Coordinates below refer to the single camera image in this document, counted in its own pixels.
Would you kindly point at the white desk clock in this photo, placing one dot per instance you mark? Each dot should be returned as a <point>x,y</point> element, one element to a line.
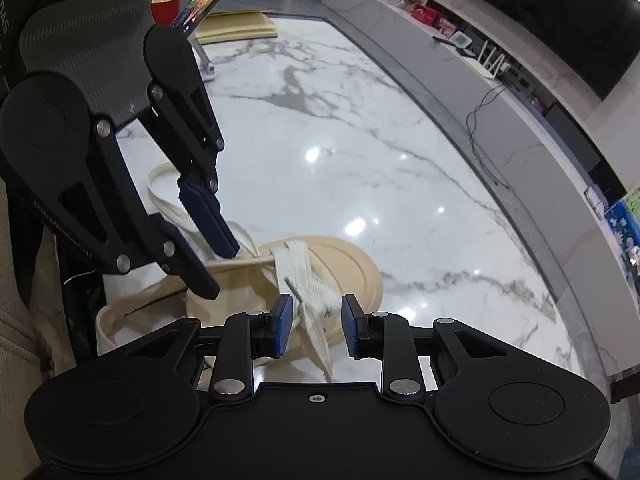
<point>458,38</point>

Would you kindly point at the white phone stand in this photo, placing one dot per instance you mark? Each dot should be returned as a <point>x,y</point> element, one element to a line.
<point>206,60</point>

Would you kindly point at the beige flat pad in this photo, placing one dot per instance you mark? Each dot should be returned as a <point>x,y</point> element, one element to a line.
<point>240,25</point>

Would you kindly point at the white shoelace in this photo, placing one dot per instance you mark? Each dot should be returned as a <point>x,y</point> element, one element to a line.
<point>310,280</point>

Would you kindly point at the lotus painting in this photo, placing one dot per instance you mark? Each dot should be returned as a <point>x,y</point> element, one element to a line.
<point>625,215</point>

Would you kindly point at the smartphone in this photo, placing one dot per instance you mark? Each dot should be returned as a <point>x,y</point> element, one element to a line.
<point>202,2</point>

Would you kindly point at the person's beige fleece clothing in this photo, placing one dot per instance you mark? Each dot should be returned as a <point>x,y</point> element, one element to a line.
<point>30,360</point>

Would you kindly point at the black remote control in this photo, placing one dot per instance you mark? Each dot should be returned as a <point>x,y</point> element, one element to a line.
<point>442,40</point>

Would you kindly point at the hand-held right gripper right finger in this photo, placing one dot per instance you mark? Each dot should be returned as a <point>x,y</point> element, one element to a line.
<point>350,332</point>

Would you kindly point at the black television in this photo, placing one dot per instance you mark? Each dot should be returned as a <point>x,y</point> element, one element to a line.
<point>550,5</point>

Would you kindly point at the white router with antennas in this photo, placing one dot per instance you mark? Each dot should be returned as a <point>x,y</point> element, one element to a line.
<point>487,62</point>

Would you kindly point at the red cup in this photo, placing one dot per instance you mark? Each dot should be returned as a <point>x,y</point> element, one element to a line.
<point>166,7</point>

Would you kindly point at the red gift box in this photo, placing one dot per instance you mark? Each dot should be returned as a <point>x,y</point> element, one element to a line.
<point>425,13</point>

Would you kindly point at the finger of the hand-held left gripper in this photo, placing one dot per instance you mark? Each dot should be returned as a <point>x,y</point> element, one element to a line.
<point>205,210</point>
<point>185,265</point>

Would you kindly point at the white tablet device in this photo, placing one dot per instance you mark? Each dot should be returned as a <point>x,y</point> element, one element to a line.
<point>595,197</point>

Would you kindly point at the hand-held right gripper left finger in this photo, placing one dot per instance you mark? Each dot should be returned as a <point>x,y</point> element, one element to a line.
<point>282,327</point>

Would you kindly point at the floral gift box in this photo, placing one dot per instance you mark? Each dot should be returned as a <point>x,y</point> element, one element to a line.
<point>446,25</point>

